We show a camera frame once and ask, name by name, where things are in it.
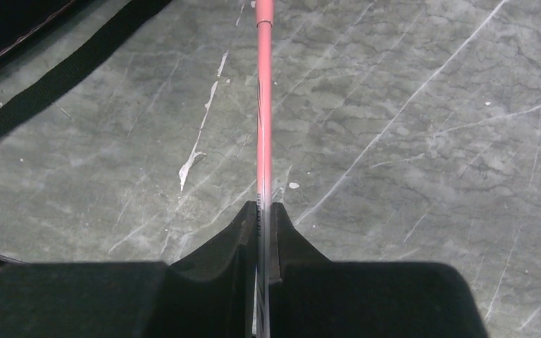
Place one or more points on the pink badminton racket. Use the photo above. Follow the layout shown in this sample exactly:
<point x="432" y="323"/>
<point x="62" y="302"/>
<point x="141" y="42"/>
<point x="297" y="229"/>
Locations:
<point x="264" y="25"/>

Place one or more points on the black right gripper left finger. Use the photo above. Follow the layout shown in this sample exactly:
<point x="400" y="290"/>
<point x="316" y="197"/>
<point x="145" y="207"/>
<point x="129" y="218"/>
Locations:
<point x="209" y="293"/>

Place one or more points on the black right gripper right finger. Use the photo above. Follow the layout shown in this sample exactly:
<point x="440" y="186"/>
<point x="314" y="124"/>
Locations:
<point x="313" y="296"/>

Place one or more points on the pink racket bag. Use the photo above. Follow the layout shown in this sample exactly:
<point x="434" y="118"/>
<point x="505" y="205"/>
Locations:
<point x="49" y="47"/>

